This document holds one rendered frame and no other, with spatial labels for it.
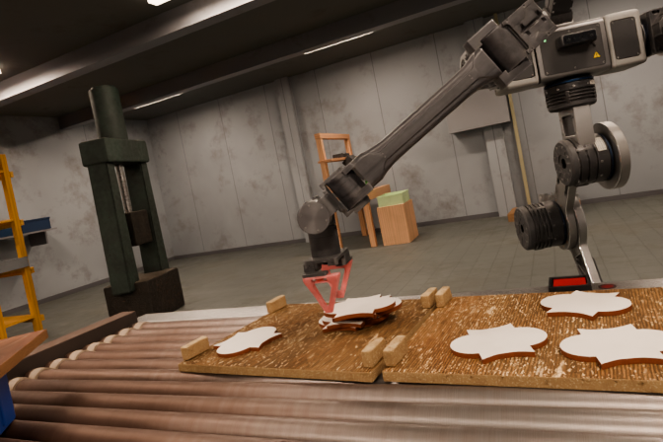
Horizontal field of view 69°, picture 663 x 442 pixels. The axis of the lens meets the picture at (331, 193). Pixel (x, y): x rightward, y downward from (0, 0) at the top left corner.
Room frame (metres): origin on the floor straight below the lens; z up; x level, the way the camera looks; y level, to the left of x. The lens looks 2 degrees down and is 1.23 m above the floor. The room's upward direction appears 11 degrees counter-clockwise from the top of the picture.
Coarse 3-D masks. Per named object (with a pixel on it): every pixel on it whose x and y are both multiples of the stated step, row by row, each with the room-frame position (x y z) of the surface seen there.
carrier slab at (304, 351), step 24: (288, 312) 1.12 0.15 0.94; (312, 312) 1.08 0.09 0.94; (408, 312) 0.94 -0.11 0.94; (432, 312) 0.94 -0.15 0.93; (288, 336) 0.93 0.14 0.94; (312, 336) 0.91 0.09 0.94; (336, 336) 0.88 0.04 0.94; (360, 336) 0.85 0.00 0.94; (384, 336) 0.83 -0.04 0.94; (408, 336) 0.83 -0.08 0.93; (192, 360) 0.90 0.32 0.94; (216, 360) 0.88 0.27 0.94; (240, 360) 0.85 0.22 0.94; (264, 360) 0.83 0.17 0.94; (288, 360) 0.81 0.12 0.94; (312, 360) 0.79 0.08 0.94; (336, 360) 0.77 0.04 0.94; (360, 360) 0.75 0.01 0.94
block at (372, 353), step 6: (372, 342) 0.74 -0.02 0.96; (378, 342) 0.74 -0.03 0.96; (384, 342) 0.75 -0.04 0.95; (366, 348) 0.72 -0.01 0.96; (372, 348) 0.72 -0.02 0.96; (378, 348) 0.73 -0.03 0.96; (384, 348) 0.75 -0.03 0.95; (366, 354) 0.71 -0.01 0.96; (372, 354) 0.71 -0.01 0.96; (378, 354) 0.73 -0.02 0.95; (366, 360) 0.71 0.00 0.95; (372, 360) 0.71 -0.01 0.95; (378, 360) 0.72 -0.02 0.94; (366, 366) 0.71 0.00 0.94; (372, 366) 0.71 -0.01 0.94
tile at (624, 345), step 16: (576, 336) 0.66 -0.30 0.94; (592, 336) 0.65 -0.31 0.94; (608, 336) 0.64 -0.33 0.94; (624, 336) 0.63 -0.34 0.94; (640, 336) 0.62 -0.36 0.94; (656, 336) 0.61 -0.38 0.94; (576, 352) 0.61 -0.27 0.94; (592, 352) 0.60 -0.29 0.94; (608, 352) 0.60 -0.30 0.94; (624, 352) 0.59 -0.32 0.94; (640, 352) 0.58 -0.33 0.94; (656, 352) 0.57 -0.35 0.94
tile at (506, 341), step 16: (464, 336) 0.74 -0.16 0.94; (480, 336) 0.73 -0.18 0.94; (496, 336) 0.71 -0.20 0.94; (512, 336) 0.70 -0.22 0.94; (528, 336) 0.69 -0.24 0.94; (544, 336) 0.68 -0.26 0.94; (464, 352) 0.68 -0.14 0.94; (480, 352) 0.67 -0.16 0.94; (496, 352) 0.66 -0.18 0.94; (512, 352) 0.65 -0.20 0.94; (528, 352) 0.65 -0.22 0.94
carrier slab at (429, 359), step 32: (640, 288) 0.82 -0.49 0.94; (448, 320) 0.85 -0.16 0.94; (480, 320) 0.82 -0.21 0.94; (512, 320) 0.79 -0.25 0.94; (544, 320) 0.77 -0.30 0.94; (576, 320) 0.74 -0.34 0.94; (608, 320) 0.72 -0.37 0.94; (640, 320) 0.70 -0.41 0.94; (416, 352) 0.74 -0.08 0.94; (448, 352) 0.71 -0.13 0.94; (544, 352) 0.65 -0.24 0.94; (480, 384) 0.62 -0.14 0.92; (512, 384) 0.60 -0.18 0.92; (544, 384) 0.59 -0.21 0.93; (576, 384) 0.57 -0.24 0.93; (608, 384) 0.55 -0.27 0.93; (640, 384) 0.54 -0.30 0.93
